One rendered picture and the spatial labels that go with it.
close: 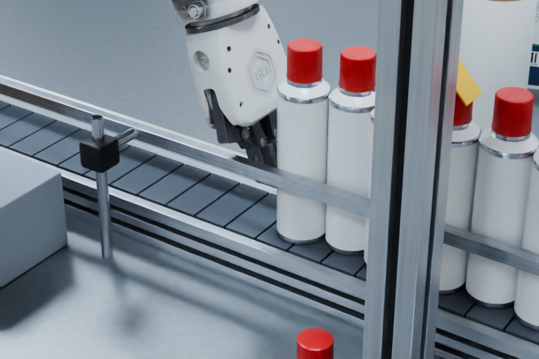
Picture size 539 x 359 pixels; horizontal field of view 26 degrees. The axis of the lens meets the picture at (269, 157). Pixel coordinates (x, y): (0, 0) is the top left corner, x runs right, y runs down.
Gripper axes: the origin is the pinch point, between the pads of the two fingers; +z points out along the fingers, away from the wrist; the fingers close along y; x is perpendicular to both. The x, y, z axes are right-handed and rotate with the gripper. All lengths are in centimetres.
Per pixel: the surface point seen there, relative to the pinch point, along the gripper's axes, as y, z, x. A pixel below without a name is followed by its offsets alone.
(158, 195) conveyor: -3.2, 2.0, 13.2
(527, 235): -2.3, 7.3, -27.9
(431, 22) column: -16.7, -16.3, -32.7
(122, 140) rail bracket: -6.7, -5.8, 12.0
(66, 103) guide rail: -4.2, -9.6, 21.1
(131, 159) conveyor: 1.5, -0.6, 20.4
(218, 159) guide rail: -4.4, -2.3, 2.1
